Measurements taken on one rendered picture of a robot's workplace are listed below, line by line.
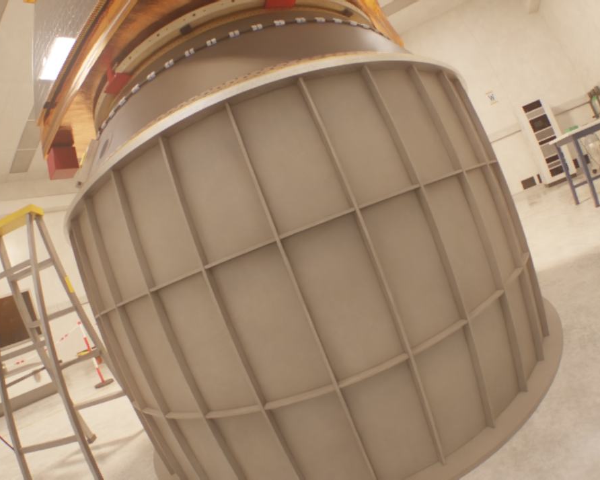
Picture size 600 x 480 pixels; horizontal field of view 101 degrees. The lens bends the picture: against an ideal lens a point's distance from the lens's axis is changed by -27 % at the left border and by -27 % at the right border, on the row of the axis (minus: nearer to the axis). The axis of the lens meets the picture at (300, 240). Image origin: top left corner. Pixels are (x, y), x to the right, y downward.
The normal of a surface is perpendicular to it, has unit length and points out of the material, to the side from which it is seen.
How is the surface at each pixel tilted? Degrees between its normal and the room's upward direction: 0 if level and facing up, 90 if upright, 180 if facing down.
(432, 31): 90
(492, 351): 90
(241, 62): 62
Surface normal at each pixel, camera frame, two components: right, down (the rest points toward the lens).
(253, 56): -0.11, -0.49
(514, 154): -0.50, 0.17
